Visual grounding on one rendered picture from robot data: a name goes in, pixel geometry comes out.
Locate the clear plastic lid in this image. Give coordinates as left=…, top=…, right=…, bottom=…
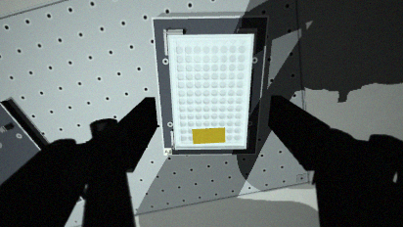
left=167, top=34, right=254, bottom=150

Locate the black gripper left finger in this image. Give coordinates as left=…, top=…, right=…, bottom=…
left=0, top=97, right=157, bottom=227

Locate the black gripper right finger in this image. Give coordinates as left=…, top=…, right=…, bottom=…
left=268, top=95, right=403, bottom=227

